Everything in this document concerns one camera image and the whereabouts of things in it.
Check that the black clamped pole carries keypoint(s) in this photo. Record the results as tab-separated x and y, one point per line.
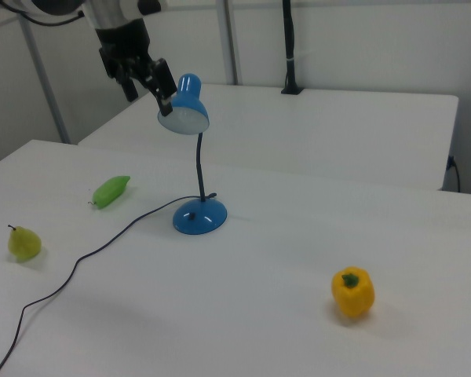
289	47

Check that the blue desk lamp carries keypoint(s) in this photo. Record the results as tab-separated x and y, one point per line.
198	218

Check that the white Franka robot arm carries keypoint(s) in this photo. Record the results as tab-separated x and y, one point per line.
114	9

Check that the green toy pear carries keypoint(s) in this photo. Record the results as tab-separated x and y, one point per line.
23	244

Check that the white table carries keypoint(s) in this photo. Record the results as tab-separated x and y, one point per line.
318	133

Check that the grey slanted frame post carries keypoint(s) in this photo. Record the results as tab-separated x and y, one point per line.
43	78

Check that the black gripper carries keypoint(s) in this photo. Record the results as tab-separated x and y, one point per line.
123	47

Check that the yellow toy bell pepper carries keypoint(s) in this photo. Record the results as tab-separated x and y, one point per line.
353	293

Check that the green toy cucumber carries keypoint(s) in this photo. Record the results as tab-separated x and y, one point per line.
110	192

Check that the grey upright frame post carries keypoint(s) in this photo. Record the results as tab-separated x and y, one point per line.
229	39

